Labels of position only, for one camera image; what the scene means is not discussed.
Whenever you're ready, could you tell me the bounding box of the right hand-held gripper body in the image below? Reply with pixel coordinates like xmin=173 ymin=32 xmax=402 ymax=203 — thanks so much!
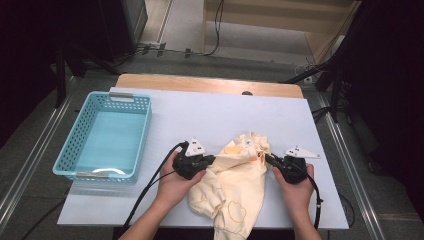
xmin=273 ymin=145 xmax=322 ymax=185

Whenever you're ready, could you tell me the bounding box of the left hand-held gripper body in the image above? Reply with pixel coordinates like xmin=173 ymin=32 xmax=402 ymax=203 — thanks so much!
xmin=172 ymin=137 xmax=209 ymax=181

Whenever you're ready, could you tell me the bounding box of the cream sweatshirt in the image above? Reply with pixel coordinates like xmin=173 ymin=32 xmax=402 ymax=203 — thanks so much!
xmin=187 ymin=131 xmax=273 ymax=240

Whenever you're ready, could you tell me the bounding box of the light blue plastic basket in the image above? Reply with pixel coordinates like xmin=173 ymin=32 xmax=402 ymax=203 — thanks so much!
xmin=52 ymin=91 xmax=153 ymax=184

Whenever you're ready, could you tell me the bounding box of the person's right hand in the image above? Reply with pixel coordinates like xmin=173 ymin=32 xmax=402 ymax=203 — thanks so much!
xmin=272 ymin=163 xmax=316 ymax=214

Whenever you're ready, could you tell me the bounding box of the person's left hand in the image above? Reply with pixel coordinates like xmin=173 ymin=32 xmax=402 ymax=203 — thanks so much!
xmin=154 ymin=151 xmax=208 ymax=210

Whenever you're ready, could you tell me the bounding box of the white table board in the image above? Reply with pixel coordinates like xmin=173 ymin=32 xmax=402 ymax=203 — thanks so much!
xmin=57 ymin=87 xmax=350 ymax=231

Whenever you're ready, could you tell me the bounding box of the black metal stand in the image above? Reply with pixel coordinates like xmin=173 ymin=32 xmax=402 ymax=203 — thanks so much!
xmin=279 ymin=49 xmax=354 ymax=124
xmin=53 ymin=41 xmax=122 ymax=109

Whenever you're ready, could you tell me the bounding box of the black curtain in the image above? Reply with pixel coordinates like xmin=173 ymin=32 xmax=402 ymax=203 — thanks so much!
xmin=344 ymin=0 xmax=424 ymax=223
xmin=0 ymin=0 xmax=103 ymax=149

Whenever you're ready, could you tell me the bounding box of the wooden shelf unit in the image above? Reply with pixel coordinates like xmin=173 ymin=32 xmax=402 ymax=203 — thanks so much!
xmin=201 ymin=0 xmax=363 ymax=66

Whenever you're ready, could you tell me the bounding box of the black cabinet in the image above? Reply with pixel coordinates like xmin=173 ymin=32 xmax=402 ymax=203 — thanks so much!
xmin=98 ymin=0 xmax=149 ymax=63

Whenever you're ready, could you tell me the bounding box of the left hand-held gripper cable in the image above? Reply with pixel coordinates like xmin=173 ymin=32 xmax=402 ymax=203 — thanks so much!
xmin=118 ymin=141 xmax=188 ymax=240

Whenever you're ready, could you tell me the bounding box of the hand-held gripper cable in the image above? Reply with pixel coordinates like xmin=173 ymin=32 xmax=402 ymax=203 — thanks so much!
xmin=298 ymin=163 xmax=324 ymax=231
xmin=118 ymin=141 xmax=188 ymax=240

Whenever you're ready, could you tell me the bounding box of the right hand-held gripper cable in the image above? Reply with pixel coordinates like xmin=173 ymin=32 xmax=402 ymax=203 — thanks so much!
xmin=298 ymin=163 xmax=324 ymax=231

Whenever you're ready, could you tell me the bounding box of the metal floor rail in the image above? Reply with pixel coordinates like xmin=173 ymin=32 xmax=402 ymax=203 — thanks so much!
xmin=155 ymin=0 xmax=175 ymax=44
xmin=318 ymin=94 xmax=386 ymax=240
xmin=0 ymin=96 xmax=76 ymax=231

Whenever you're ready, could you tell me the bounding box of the thin black cable loop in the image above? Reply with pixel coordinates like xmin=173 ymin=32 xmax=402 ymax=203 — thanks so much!
xmin=339 ymin=193 xmax=356 ymax=228

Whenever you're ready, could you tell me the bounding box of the white cable bundle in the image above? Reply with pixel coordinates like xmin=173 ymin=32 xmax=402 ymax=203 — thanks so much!
xmin=294 ymin=56 xmax=321 ymax=84

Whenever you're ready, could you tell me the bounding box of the floor cable with black clips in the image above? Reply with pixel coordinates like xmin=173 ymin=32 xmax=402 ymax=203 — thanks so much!
xmin=134 ymin=42 xmax=208 ymax=58

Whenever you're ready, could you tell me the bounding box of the black hanging cable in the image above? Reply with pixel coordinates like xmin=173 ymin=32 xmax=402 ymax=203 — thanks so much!
xmin=184 ymin=0 xmax=225 ymax=58

